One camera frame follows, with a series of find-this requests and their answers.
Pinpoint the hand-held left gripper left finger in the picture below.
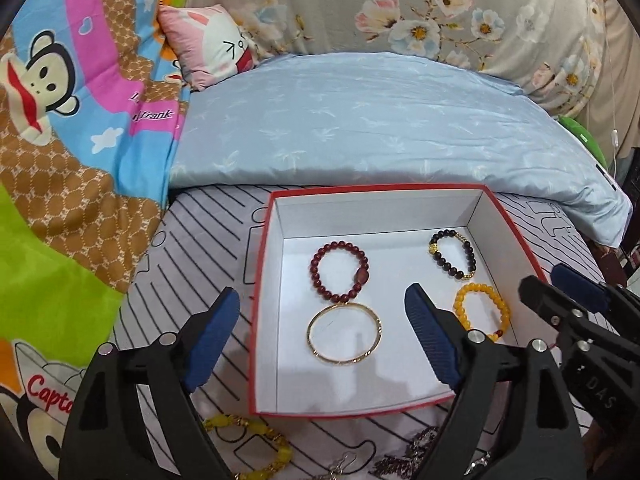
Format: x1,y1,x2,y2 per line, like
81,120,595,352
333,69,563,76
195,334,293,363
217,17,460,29
60,287,241,480

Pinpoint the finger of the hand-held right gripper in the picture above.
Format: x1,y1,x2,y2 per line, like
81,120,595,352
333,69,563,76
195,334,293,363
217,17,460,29
518,276,621,348
551,263,640,321

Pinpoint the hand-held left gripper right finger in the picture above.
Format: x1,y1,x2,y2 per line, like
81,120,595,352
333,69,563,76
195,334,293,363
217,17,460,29
404,283,586,480

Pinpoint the red cardboard box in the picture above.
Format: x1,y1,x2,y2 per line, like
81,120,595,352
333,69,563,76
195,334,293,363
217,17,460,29
248,183,551,417

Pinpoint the chunky yellow stone bracelet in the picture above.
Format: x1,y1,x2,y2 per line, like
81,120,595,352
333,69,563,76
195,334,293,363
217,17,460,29
202,414,293,480

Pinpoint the dark purple bead ornament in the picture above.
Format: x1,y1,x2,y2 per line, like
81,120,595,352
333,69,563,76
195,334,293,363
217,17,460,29
372,427,441,478

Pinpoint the silver link bracelet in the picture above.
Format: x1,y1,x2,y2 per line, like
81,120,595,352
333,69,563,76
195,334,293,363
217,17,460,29
462,452,493,476

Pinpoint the silver earring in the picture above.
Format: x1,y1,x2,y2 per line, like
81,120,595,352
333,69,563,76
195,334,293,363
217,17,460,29
327,451,358,480

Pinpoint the gold bangle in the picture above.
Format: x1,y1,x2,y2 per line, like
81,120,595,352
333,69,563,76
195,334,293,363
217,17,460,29
306,302,383,363

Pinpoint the striped grey bedsheet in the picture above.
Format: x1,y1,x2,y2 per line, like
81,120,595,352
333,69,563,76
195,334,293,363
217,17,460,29
112,185,601,480

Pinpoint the green plush object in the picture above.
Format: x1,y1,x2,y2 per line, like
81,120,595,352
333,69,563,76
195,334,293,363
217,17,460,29
557,115,608,171

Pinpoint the beige curtain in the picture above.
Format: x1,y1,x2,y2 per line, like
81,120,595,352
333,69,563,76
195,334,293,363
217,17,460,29
602,0,640,156

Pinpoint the light blue quilt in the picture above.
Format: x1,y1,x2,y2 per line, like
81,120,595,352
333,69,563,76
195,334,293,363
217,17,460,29
169,51,632,248

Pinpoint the monkey printed blanket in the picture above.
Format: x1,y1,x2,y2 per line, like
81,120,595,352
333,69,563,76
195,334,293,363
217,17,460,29
0,0,193,480

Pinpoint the pink cartoon pillow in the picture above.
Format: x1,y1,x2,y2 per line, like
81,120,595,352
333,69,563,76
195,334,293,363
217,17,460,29
158,4,261,92

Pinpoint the grey floral quilt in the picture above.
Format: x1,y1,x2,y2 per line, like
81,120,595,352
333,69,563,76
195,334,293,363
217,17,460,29
187,0,608,121

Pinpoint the smooth yellow bead bracelet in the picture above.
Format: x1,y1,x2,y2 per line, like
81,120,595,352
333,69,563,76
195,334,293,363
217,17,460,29
452,282,512,343

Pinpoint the black and gold bead bracelet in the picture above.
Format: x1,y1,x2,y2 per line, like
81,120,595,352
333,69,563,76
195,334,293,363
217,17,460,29
428,229,477,281

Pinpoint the dark red bead bracelet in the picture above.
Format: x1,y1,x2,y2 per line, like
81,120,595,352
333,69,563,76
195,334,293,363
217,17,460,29
310,242,371,306

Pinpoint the white cable with switch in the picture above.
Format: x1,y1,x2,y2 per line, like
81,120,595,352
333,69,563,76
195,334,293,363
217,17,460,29
597,0,623,161

